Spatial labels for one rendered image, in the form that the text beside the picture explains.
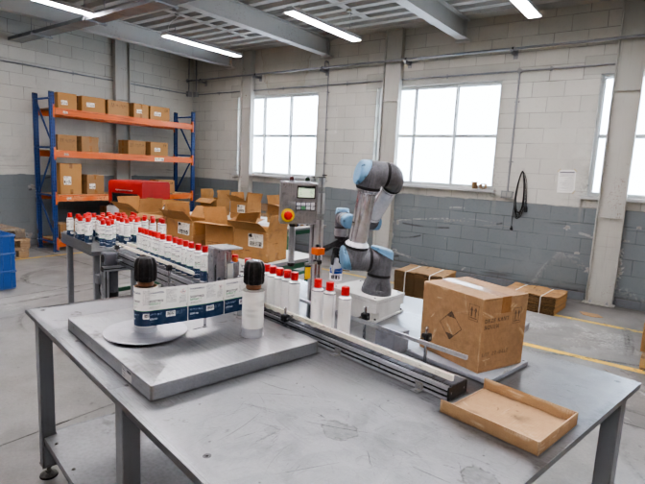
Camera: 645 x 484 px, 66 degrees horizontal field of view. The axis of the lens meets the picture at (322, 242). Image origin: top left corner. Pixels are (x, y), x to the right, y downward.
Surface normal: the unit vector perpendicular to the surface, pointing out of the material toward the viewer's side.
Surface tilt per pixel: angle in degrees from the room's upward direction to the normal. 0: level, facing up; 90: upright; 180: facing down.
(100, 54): 90
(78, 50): 90
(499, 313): 90
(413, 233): 90
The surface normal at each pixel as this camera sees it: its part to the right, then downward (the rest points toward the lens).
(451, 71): -0.60, 0.09
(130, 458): 0.68, 0.14
